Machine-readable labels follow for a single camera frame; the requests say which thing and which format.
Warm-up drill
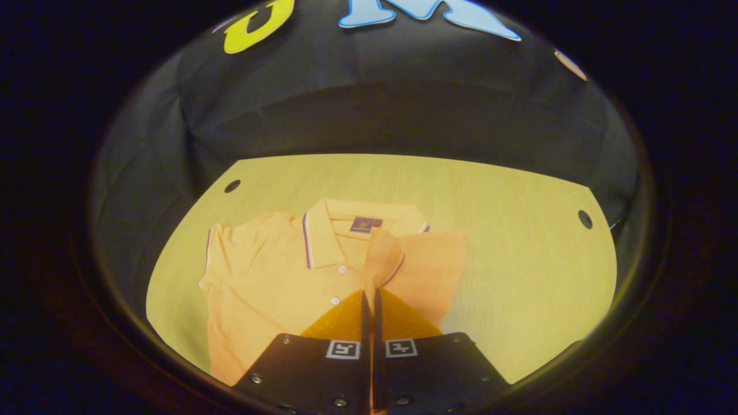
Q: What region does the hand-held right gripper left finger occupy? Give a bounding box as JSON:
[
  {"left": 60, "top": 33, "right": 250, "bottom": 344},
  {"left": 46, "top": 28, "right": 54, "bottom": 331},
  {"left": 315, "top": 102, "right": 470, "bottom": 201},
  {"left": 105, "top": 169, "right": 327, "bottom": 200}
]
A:
[{"left": 233, "top": 288, "right": 371, "bottom": 415}]

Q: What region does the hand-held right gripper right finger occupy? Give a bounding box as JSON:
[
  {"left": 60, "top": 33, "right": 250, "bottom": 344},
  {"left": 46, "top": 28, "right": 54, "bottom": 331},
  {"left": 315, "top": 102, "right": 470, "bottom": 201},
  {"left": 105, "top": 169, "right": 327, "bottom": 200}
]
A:
[{"left": 372, "top": 287, "right": 511, "bottom": 415}]

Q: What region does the orange T-shirt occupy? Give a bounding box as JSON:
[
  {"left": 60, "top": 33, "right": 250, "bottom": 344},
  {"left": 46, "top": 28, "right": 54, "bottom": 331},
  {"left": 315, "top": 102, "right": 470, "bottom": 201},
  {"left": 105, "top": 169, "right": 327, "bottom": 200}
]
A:
[{"left": 198, "top": 197, "right": 468, "bottom": 387}]

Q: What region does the black backdrop cloth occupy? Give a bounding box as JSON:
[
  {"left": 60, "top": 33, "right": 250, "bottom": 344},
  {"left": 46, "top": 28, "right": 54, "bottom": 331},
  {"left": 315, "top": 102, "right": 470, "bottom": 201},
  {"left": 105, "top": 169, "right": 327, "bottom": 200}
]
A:
[{"left": 89, "top": 0, "right": 642, "bottom": 326}]

